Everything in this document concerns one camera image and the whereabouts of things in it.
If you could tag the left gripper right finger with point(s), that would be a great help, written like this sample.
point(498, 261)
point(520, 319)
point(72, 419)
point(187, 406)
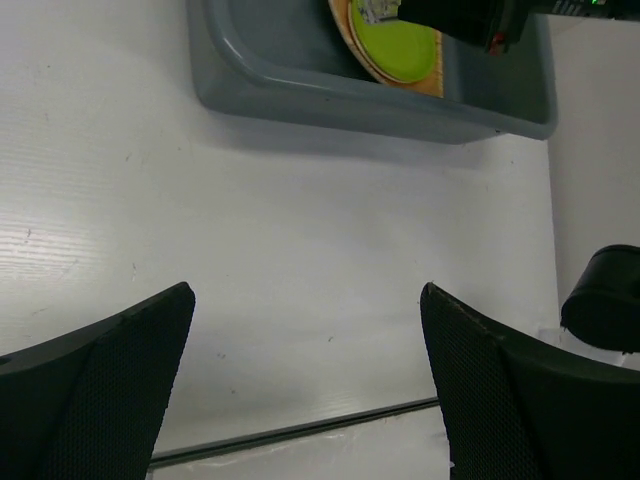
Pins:
point(515, 407)

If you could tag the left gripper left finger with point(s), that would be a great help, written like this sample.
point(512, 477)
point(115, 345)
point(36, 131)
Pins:
point(90, 404)

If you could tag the woven orange triangular basket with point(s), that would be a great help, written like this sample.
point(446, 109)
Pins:
point(433, 85)

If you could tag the green plastic plate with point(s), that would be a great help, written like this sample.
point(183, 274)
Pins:
point(400, 51)

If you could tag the clear plastic cup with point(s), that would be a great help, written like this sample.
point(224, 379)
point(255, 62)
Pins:
point(378, 11)

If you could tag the grey plastic bin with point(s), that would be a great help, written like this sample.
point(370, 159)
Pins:
point(286, 61)

